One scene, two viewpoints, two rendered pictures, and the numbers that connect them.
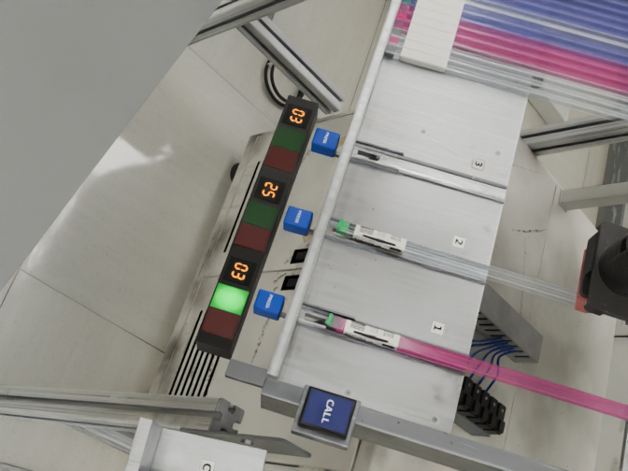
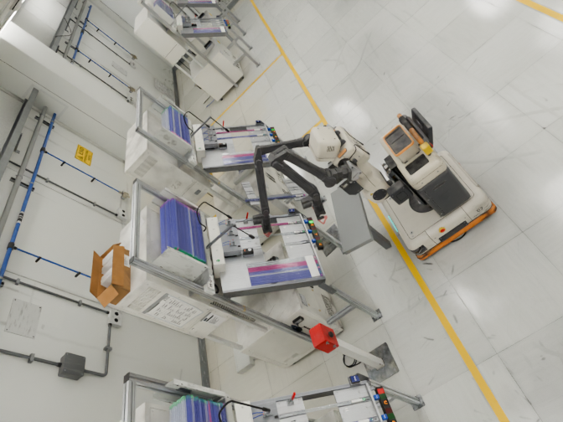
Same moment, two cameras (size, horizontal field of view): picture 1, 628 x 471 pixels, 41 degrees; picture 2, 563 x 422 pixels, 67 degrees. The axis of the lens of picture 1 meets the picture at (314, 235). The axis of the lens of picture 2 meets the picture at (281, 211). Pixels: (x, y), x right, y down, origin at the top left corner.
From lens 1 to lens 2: 3.13 m
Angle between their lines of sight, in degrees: 73
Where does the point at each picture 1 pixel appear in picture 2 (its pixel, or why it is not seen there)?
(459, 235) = (287, 237)
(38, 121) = (343, 210)
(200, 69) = (365, 331)
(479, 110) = (295, 254)
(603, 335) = (240, 327)
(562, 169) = not seen: outside the picture
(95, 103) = (340, 218)
